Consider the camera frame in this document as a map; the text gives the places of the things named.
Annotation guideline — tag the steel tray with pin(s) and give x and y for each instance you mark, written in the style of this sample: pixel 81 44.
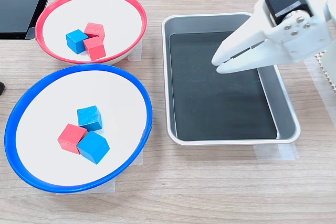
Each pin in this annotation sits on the steel tray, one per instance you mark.
pixel 286 119

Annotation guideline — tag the black flat electronic device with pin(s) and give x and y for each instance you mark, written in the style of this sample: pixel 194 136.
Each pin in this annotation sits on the black flat electronic device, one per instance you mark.
pixel 18 9

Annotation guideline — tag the red-rimmed white plate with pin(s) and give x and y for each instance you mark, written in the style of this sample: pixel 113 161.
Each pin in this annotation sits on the red-rimmed white plate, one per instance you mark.
pixel 78 9

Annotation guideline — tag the red cube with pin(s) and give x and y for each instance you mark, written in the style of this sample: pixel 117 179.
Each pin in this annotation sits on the red cube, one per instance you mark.
pixel 95 49
pixel 94 28
pixel 71 136

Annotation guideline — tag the pale perforated base plate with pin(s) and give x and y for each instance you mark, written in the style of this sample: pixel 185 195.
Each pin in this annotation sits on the pale perforated base plate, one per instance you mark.
pixel 324 70

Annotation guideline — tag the blue-rimmed white plate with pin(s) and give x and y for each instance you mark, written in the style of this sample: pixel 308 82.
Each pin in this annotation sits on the blue-rimmed white plate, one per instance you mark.
pixel 52 98

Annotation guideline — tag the small black object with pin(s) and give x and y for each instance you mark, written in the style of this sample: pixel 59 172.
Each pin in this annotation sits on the small black object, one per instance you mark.
pixel 1 89

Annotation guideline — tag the black tray mat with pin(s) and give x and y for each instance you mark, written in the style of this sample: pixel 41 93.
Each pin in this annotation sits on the black tray mat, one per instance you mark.
pixel 215 103

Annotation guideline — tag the blue cube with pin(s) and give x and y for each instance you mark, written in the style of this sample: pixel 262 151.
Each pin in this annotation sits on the blue cube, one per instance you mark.
pixel 93 146
pixel 89 117
pixel 74 41

